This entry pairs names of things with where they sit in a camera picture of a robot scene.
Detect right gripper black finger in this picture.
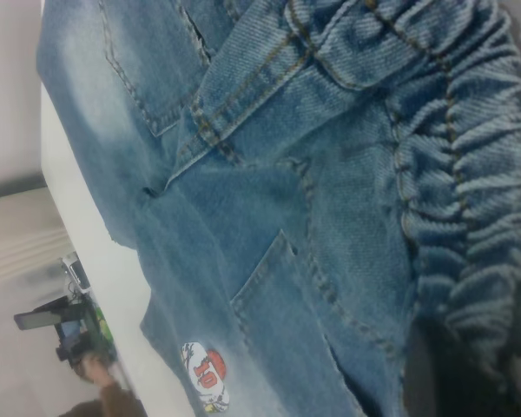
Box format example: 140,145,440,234
399,323,474,417

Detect blue denim shorts with print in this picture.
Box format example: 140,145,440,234
34,0,521,417

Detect bystander forearm in brown sleeve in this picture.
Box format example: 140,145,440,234
67,381,148,417

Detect bystander bare hand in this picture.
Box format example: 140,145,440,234
80,350,119,388

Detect black device on stand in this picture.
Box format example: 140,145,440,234
12,251,114,362

